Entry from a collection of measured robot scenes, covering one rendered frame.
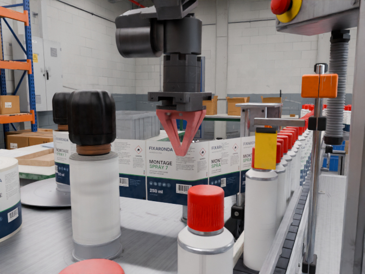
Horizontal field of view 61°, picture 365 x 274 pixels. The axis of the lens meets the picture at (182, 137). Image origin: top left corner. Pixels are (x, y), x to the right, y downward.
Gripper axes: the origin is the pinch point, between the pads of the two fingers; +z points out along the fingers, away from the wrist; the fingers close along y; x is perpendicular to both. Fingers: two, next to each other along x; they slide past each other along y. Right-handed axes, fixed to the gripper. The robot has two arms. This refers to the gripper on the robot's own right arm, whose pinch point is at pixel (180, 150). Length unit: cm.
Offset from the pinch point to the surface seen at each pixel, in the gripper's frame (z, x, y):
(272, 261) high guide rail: 11.5, 15.7, 6.0
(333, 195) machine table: 26, 25, -70
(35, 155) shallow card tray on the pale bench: 31, -133, -84
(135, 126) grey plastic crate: 20, -110, -155
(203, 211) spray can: 0.6, 11.4, 19.9
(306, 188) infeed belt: 21, 17, -58
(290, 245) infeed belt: 20.0, 16.1, -16.4
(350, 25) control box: -20.6, 22.8, -17.6
